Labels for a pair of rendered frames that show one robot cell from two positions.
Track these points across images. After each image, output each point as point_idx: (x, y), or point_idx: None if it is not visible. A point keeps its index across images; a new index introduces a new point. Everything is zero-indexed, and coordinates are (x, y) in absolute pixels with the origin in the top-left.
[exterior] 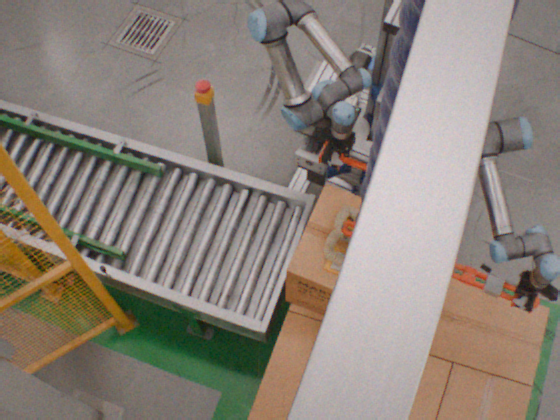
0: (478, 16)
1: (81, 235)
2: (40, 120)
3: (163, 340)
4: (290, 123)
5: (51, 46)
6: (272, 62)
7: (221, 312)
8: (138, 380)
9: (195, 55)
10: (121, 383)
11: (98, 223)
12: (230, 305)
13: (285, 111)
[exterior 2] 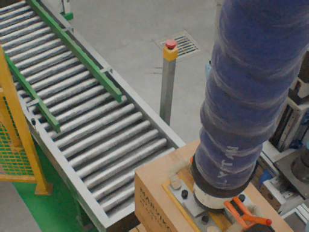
0: None
1: (41, 101)
2: (73, 35)
3: (57, 213)
4: (206, 78)
5: (122, 26)
6: (215, 20)
7: (89, 197)
8: (21, 228)
9: (199, 72)
10: (9, 222)
11: (60, 106)
12: (102, 202)
13: (206, 64)
